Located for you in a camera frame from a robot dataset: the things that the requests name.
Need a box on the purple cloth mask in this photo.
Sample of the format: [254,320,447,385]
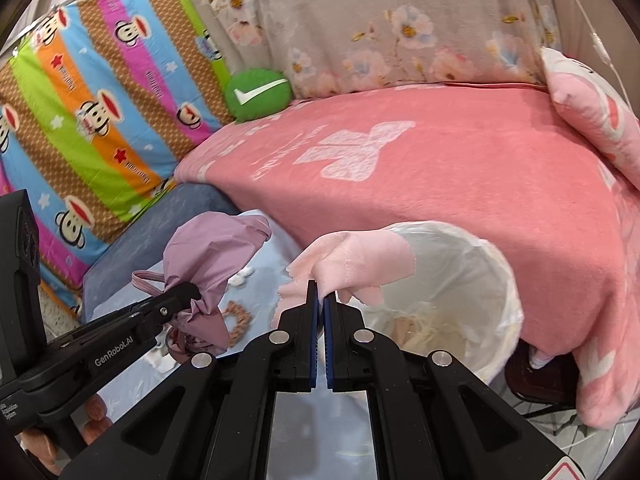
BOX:
[131,211,273,363]

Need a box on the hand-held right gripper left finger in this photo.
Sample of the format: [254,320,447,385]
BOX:
[59,280,319,480]

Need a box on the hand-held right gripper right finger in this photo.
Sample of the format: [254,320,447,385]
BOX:
[322,292,576,480]

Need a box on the bin with white plastic liner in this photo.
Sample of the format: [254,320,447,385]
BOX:
[345,220,525,381]

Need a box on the blue-grey cushion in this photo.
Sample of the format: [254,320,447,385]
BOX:
[82,182,241,321]

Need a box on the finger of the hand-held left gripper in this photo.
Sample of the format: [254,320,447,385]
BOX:
[82,281,201,347]

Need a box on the orange patterned scrunchie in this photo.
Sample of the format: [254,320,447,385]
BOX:
[220,301,253,351]

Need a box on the pink and white pillow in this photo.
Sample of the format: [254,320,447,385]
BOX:
[540,46,640,186]

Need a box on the beige mesh pouf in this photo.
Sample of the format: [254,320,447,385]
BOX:
[387,310,471,356]

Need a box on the black stool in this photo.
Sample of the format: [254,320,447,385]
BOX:
[504,345,581,421]

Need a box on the pink blanket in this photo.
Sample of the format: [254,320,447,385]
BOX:
[172,85,640,431]

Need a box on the striped monkey print cloth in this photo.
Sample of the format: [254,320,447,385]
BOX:
[0,0,236,301]

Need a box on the beige dotted cloth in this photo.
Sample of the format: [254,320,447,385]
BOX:
[37,280,83,331]

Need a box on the green round cushion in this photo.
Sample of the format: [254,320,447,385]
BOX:
[223,67,293,124]

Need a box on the person's left hand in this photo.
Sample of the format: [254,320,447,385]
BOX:
[17,394,114,463]

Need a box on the white cable with switch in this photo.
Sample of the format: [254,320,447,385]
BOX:
[555,0,638,121]

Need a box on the grey floral cloth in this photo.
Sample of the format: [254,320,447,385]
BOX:
[185,0,561,101]

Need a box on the pink cloth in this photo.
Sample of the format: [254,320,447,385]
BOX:
[270,230,418,328]

